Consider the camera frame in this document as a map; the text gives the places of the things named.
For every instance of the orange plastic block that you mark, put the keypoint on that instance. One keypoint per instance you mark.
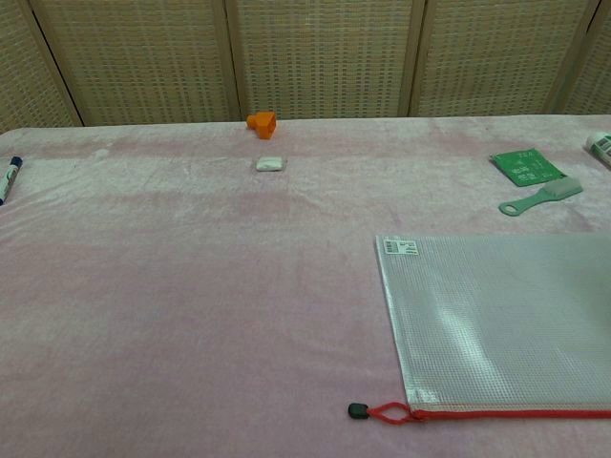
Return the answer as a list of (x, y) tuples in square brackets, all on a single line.
[(262, 124)]

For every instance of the clear mesh zipper pouch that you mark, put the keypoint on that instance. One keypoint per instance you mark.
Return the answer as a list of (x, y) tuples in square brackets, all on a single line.
[(496, 324)]

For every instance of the woven bamboo folding screen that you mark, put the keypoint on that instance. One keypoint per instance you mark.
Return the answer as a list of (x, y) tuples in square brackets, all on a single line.
[(324, 57)]

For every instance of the blue capped marker pen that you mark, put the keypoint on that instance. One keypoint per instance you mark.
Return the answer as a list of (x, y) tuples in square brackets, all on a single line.
[(8, 179)]

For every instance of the green tea packet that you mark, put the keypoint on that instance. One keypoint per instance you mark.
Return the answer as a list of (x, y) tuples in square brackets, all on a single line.
[(522, 167)]

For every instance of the white bottle with green label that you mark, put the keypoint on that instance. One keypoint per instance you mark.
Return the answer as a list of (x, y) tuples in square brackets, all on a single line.
[(602, 145)]

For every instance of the white wrapped eraser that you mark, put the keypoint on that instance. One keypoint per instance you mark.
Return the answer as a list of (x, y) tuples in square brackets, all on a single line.
[(270, 164)]

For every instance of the pink fleece tablecloth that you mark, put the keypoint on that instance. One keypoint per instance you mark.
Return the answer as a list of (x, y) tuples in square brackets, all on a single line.
[(191, 286)]

